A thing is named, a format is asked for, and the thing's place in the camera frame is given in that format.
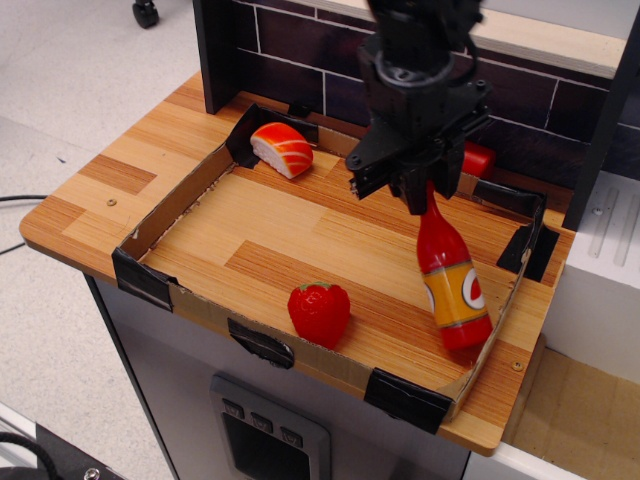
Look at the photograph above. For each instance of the salmon nigiri sushi toy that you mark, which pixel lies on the salmon nigiri sushi toy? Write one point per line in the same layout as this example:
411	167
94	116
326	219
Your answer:
283	148

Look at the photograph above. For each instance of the red hot sauce bottle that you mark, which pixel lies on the red hot sauce bottle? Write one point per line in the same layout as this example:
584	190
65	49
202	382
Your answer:
459	309

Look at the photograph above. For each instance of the white side cabinet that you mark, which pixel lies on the white side cabinet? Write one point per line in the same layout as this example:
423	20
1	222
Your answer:
577	416

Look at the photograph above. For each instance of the red ketchup bottle lying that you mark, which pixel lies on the red ketchup bottle lying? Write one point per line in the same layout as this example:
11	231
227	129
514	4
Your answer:
479	161

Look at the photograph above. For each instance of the light wooden shelf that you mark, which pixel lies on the light wooden shelf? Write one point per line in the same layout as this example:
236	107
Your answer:
550	44

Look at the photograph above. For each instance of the cardboard fence with black tape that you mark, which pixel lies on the cardboard fence with black tape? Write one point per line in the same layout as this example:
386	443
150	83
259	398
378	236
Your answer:
227	246

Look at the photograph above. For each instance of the black chair caster wheel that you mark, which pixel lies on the black chair caster wheel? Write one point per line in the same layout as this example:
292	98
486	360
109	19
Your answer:
145	13

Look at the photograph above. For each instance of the black corner post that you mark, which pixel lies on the black corner post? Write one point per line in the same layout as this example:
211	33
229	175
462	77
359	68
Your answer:
225	30

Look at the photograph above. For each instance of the grey oven control panel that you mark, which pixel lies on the grey oven control panel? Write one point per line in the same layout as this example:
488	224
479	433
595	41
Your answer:
265	440

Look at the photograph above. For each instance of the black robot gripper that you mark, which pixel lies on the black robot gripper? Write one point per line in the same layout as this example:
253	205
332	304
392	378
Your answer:
418	70

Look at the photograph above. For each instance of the black right post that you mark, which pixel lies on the black right post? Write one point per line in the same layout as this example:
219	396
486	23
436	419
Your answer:
624	79

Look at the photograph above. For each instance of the red toy strawberry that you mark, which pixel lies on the red toy strawberry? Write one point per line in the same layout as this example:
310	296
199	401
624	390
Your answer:
320	313

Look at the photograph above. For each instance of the black metal bracket with screw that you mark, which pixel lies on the black metal bracket with screw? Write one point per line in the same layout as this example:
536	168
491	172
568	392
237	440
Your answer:
70	461

